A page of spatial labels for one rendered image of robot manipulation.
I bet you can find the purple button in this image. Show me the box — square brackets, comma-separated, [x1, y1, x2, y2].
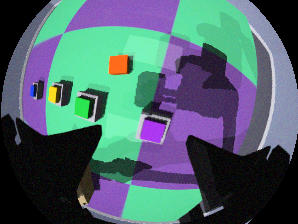
[134, 109, 172, 144]

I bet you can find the blue button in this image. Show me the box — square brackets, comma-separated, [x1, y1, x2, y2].
[31, 81, 44, 100]

